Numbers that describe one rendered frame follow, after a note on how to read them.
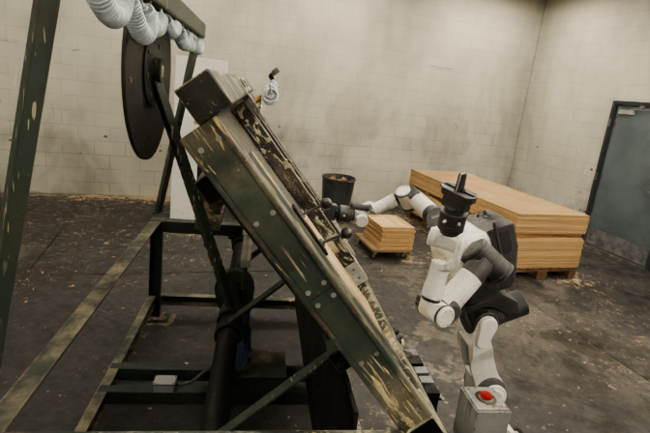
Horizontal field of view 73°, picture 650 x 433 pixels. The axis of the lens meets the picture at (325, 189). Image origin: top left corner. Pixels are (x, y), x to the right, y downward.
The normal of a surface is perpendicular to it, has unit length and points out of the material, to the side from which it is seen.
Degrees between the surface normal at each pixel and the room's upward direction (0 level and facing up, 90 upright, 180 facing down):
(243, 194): 90
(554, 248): 90
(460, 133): 90
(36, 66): 97
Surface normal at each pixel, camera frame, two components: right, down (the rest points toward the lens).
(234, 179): 0.13, 0.23
